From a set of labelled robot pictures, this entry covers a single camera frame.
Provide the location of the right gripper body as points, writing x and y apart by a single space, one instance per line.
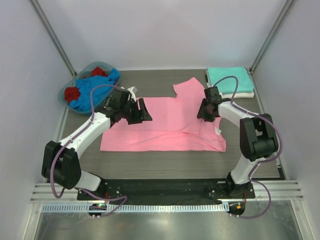
207 110

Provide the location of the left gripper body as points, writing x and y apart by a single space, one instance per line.
135 113

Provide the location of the pink t shirt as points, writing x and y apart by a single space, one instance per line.
174 125

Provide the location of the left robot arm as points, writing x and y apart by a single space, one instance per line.
61 160

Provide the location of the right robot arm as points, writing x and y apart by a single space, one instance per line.
257 139

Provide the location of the teal folded t shirt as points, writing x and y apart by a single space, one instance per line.
227 78

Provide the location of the white folded t shirt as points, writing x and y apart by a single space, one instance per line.
238 95

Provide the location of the blue t shirt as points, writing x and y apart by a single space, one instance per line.
93 90

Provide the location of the blue plastic basket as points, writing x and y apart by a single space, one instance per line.
86 72

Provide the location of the red t shirt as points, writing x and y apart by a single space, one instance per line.
73 93

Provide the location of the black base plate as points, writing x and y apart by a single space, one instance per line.
211 188

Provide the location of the right aluminium frame post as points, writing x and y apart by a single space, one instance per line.
279 21

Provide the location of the slotted cable duct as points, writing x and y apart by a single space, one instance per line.
100 208

